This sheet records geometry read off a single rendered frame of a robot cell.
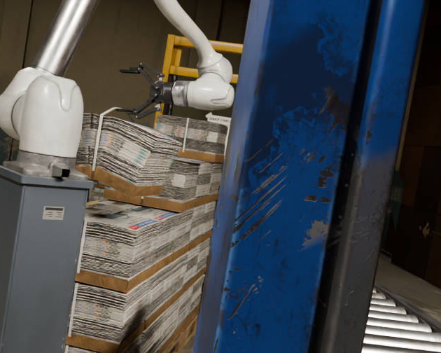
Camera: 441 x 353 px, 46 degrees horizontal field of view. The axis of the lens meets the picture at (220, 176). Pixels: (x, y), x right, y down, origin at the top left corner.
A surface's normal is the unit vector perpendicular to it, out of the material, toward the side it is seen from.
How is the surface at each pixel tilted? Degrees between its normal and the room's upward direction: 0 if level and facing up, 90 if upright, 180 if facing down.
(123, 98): 90
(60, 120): 87
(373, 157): 90
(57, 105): 79
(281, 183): 90
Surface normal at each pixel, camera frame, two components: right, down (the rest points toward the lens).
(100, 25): 0.12, 0.07
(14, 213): -0.74, -0.09
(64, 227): 0.66, 0.15
